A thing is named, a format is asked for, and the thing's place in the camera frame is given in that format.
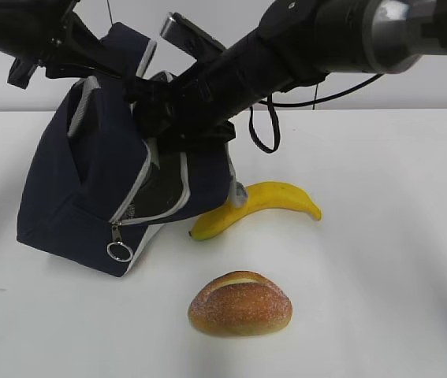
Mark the sugared brown bread roll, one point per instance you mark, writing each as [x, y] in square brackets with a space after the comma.
[240, 303]

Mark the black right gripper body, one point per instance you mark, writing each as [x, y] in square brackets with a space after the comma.
[187, 113]

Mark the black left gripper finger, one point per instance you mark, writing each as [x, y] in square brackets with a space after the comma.
[106, 59]

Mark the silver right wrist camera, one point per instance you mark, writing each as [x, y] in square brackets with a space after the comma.
[188, 37]

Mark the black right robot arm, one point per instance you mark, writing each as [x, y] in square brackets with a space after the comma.
[297, 44]

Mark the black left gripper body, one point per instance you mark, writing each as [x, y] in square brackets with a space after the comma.
[59, 42]

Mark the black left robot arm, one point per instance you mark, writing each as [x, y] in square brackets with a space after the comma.
[16, 14]

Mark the yellow banana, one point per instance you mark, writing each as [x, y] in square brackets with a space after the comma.
[261, 196]

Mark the navy insulated lunch bag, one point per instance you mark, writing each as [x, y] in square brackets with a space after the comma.
[99, 186]

